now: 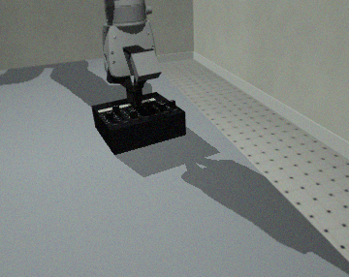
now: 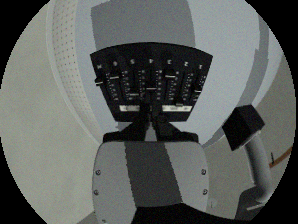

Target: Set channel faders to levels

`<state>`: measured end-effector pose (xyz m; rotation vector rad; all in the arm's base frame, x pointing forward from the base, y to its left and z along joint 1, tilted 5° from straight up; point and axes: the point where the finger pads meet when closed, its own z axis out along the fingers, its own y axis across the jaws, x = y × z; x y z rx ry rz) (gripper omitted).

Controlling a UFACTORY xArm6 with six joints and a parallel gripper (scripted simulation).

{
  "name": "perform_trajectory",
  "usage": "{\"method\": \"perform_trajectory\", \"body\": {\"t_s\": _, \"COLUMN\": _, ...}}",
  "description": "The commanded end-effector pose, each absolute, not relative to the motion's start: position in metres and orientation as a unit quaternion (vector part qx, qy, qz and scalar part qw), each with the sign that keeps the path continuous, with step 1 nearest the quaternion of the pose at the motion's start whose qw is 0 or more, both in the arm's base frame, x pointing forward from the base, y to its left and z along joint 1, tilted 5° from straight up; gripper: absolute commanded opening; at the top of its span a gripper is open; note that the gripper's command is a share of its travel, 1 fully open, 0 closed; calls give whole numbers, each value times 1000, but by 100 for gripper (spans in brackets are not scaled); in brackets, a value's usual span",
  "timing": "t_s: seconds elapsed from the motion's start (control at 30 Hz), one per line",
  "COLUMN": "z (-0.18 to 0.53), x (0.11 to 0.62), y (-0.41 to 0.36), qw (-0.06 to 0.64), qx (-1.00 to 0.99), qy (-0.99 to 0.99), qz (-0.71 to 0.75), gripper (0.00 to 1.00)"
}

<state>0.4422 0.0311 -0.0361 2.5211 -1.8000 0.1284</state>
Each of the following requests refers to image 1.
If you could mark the black lighting desk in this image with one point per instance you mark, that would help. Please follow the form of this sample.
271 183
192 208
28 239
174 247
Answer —
125 128

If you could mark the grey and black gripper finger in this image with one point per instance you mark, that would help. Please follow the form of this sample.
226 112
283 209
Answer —
138 87
127 83

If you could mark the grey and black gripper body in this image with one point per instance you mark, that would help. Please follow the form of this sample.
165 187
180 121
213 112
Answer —
116 36

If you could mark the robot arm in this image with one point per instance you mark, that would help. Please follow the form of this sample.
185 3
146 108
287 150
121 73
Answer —
143 62

